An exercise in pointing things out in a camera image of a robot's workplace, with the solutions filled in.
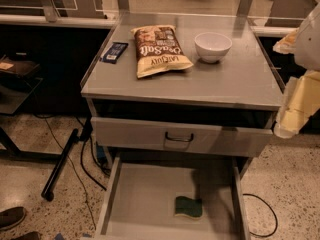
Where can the open grey middle drawer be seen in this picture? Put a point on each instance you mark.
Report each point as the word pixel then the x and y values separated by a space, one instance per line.
pixel 139 203

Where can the black stand leg with wheel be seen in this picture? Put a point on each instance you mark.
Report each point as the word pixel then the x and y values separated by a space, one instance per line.
pixel 48 190

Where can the grey drawer cabinet counter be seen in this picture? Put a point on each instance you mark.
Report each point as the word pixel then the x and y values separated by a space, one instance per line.
pixel 240 90

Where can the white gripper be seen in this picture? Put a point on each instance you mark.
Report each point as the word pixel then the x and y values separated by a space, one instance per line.
pixel 309 45

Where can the dark blue snack bar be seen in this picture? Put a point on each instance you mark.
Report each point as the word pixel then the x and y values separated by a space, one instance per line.
pixel 114 52

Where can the black drawer handle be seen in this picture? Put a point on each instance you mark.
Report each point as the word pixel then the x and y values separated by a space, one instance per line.
pixel 179 139

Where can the white ceramic bowl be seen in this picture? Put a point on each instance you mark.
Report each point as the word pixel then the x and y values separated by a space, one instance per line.
pixel 212 47

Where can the green and yellow sponge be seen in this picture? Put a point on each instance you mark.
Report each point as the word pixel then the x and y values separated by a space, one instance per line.
pixel 191 208

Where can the dark shoe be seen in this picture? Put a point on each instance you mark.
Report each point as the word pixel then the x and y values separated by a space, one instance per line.
pixel 29 236
pixel 12 217

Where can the brown sea salt chip bag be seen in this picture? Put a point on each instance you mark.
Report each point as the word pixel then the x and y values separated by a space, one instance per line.
pixel 158 50

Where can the white horizontal rail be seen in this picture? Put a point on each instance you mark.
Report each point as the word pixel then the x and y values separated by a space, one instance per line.
pixel 27 20

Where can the dark side table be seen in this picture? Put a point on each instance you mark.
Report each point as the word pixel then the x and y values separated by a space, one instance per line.
pixel 16 85

